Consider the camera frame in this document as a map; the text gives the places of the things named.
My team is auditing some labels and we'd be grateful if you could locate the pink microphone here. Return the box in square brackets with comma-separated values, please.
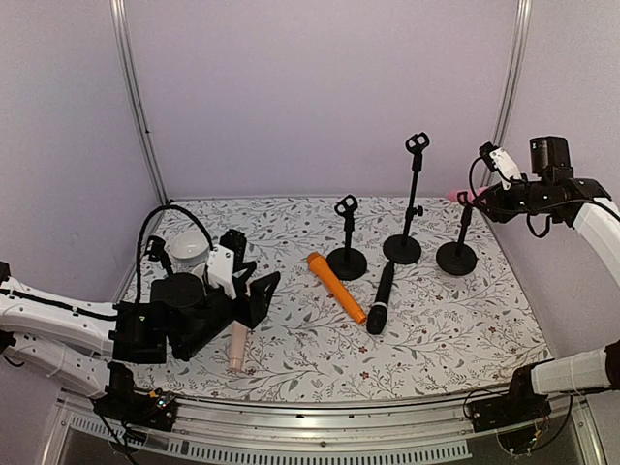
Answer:
[447, 186, 488, 202]

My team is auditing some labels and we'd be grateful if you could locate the short black mic stand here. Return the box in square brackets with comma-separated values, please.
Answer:
[436, 201, 478, 276]

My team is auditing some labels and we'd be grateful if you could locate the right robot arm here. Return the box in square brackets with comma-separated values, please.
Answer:
[473, 136, 619, 401]

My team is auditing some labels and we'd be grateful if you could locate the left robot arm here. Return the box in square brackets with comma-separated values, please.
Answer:
[1, 263, 281, 399]

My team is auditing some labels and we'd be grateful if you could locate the middle black mic stand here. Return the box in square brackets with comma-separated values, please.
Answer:
[327, 195, 367, 281]

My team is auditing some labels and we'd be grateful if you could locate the far left black stand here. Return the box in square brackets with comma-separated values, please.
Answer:
[144, 235, 174, 276]

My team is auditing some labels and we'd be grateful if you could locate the tall black mic stand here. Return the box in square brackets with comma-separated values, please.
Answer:
[383, 132, 430, 265]

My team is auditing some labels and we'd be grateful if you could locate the beige microphone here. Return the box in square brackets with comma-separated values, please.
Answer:
[229, 322, 248, 372]

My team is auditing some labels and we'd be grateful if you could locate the orange microphone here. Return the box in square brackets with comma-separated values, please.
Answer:
[307, 252, 367, 325]

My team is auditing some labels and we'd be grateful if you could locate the white ceramic bowl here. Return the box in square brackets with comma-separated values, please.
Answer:
[168, 230, 210, 266]

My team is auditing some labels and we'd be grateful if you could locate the black microphone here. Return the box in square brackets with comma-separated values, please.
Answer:
[366, 261, 395, 335]

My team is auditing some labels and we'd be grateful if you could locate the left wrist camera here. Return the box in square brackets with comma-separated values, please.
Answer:
[202, 229, 247, 300]

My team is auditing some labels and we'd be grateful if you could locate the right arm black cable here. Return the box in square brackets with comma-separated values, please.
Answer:
[467, 157, 573, 238]

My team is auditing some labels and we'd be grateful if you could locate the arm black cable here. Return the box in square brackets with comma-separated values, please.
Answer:
[134, 203, 214, 306]
[467, 157, 573, 238]

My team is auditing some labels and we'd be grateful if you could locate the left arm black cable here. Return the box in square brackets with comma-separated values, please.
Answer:
[134, 203, 214, 306]

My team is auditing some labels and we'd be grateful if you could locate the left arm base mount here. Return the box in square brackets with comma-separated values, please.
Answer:
[92, 361, 178, 432]

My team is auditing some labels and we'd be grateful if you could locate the right aluminium frame post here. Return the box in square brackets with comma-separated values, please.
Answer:
[488, 0, 533, 146]

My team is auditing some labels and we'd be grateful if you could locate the aluminium frame post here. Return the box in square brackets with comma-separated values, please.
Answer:
[488, 0, 533, 146]
[109, 0, 169, 204]

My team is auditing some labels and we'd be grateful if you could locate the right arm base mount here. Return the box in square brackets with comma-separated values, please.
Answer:
[463, 363, 551, 432]

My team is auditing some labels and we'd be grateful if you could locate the aluminium front rail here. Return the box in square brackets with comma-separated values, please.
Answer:
[41, 389, 610, 464]

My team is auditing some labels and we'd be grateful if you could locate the left aluminium frame post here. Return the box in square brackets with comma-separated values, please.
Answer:
[109, 0, 169, 204]

